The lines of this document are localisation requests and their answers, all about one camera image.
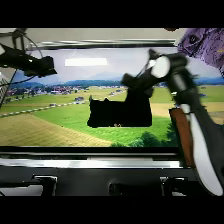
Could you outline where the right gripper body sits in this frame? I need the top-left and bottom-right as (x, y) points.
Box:
(120, 70), (155, 98)

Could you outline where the black garment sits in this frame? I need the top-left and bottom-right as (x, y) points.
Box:
(87, 87), (154, 129)

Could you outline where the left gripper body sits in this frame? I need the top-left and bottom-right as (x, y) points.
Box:
(31, 55), (58, 78)

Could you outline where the black cable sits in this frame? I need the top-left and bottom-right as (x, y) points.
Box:
(0, 29), (44, 108)

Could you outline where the purple garment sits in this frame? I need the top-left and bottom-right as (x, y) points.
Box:
(175, 28), (224, 78)

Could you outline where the silver frame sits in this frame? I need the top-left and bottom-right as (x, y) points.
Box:
(0, 146), (204, 197)

